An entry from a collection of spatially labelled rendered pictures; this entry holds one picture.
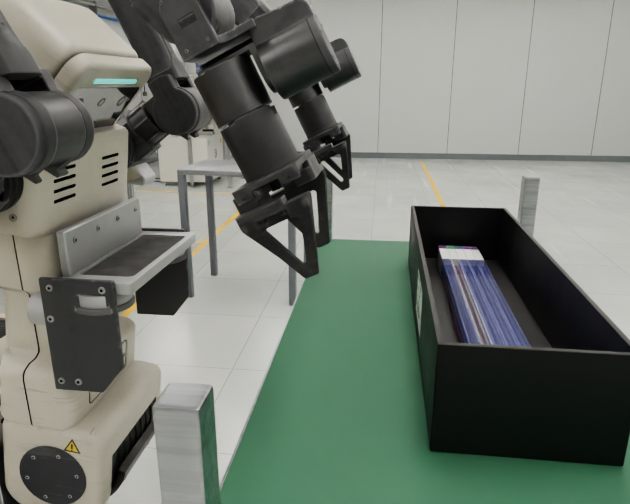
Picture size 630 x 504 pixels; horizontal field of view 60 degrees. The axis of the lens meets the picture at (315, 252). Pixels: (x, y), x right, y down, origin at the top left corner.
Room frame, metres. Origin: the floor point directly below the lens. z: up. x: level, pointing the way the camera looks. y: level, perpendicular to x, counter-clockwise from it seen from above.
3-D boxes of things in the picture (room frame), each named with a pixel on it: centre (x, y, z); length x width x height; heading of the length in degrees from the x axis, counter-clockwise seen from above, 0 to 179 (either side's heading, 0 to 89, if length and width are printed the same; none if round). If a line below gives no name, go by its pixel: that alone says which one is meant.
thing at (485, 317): (0.71, -0.23, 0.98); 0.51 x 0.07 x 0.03; 173
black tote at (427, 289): (0.71, -0.23, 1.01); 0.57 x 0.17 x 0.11; 173
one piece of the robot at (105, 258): (0.77, 0.30, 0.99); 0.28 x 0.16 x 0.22; 173
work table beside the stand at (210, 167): (3.32, 0.42, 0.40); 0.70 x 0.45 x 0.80; 79
